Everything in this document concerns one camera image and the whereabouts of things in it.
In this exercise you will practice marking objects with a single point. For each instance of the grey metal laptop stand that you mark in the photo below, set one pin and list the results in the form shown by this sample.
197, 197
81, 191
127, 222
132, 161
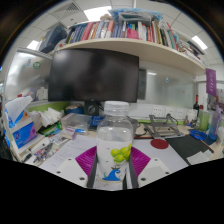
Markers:
163, 128

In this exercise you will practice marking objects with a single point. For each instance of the white ceramic jar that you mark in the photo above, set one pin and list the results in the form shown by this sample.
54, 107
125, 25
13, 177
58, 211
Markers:
191, 116

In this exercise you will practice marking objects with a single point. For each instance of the dark wine bottle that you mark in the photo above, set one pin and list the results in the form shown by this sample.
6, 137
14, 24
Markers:
196, 106

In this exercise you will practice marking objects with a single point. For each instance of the purple hanging banner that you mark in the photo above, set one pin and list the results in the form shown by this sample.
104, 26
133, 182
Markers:
211, 83

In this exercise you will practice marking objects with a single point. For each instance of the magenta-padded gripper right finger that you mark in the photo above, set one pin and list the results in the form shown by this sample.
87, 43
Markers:
155, 170

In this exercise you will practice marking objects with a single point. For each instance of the blue circuit board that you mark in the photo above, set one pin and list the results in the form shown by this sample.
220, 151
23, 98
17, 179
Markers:
96, 121

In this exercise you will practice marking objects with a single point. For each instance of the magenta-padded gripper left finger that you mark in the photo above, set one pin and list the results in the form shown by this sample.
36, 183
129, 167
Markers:
68, 170

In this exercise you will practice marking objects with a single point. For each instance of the blue and white tissue box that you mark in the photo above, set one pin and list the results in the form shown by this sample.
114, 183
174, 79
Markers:
23, 135

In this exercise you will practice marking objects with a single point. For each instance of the black computer monitor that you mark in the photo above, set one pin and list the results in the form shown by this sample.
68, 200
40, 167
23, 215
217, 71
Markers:
93, 75

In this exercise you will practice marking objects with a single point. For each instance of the white folded cloth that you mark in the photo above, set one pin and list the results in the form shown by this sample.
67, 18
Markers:
198, 157

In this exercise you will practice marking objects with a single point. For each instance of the flat round red coaster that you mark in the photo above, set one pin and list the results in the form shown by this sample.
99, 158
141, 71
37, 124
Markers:
159, 143

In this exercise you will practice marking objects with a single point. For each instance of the white wall socket strip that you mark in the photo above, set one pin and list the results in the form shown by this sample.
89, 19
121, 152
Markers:
166, 111

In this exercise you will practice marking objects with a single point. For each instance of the purple translucent water bottle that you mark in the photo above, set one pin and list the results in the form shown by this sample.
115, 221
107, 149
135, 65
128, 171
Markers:
214, 126

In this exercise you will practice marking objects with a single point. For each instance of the white crumpled tissue pile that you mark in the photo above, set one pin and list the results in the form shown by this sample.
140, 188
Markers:
50, 116

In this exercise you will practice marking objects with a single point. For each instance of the clear plastic drink bottle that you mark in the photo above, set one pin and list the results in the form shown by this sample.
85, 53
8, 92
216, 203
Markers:
113, 136

